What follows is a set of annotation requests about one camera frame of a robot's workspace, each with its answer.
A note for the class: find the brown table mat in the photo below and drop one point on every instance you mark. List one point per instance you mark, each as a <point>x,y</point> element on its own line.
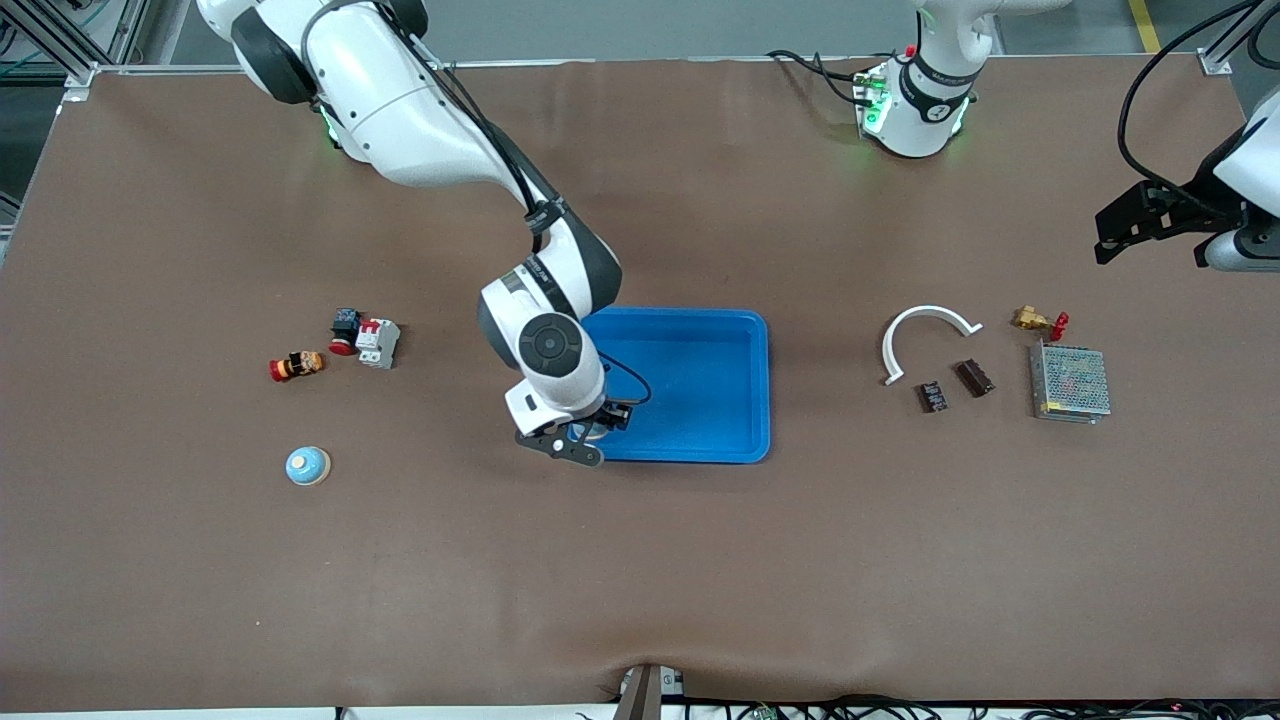
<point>640,560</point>

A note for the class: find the perforated metal power supply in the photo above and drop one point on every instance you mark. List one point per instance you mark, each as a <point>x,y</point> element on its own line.
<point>1070,382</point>

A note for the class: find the blue plastic tray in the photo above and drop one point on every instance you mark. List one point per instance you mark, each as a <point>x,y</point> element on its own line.
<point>690,390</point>

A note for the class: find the short dark brown capacitor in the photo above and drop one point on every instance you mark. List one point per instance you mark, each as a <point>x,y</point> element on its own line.
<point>933,396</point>

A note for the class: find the aluminium frame post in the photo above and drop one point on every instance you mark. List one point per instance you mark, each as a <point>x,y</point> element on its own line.
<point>80,72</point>
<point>1215,62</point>

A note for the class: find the red mushroom emergency stop button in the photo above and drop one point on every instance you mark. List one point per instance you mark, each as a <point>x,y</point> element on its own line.
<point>344,330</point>

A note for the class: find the red orange push button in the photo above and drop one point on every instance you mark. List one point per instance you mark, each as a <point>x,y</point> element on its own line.
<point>297,366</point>

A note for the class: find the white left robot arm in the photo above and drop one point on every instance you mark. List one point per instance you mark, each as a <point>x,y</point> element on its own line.
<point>915,110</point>

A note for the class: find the metal table edge bracket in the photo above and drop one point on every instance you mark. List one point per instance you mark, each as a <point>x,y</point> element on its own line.
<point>640,695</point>

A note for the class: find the long dark brown capacitor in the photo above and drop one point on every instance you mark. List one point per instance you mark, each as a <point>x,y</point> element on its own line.
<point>974,378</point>

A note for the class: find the white curved pipe clamp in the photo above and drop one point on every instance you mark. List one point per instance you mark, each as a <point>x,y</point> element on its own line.
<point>932,311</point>

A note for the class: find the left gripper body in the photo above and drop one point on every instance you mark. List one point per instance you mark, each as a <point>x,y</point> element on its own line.
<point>1192,207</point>

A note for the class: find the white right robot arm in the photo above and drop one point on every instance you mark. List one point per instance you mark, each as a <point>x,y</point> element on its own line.
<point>400,110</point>

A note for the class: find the white circuit breaker red switches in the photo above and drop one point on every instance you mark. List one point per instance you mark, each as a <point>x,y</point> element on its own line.
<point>378,343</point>

